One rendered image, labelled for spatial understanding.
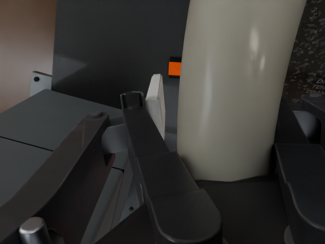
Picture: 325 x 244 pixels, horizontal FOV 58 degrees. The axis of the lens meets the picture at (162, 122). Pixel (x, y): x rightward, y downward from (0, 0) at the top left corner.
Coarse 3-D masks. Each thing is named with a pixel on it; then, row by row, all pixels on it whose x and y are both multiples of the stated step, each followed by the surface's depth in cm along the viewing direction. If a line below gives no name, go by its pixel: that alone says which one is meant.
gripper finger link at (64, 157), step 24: (96, 120) 14; (72, 144) 11; (96, 144) 12; (48, 168) 9; (72, 168) 9; (96, 168) 12; (24, 192) 8; (48, 192) 8; (72, 192) 9; (96, 192) 12; (0, 216) 7; (24, 216) 7; (48, 216) 8; (72, 216) 9; (0, 240) 6; (72, 240) 9
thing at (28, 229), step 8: (24, 224) 7; (32, 224) 7; (40, 224) 7; (24, 232) 7; (32, 232) 7; (40, 232) 7; (48, 232) 8; (24, 240) 7; (32, 240) 7; (40, 240) 7; (48, 240) 7; (56, 240) 7
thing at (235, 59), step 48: (192, 0) 8; (240, 0) 7; (288, 0) 7; (192, 48) 8; (240, 48) 7; (288, 48) 7; (192, 96) 8; (240, 96) 7; (192, 144) 8; (240, 144) 8
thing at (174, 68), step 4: (172, 60) 99; (176, 60) 99; (180, 60) 99; (172, 64) 99; (176, 64) 99; (180, 64) 99; (172, 68) 100; (176, 68) 100; (180, 68) 100; (168, 72) 100; (172, 72) 100; (176, 72) 100; (172, 76) 101; (176, 76) 101
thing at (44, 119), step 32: (32, 96) 100; (64, 96) 107; (0, 128) 77; (32, 128) 81; (64, 128) 85; (0, 160) 65; (32, 160) 68; (128, 160) 79; (0, 192) 56; (128, 192) 120; (96, 224) 55
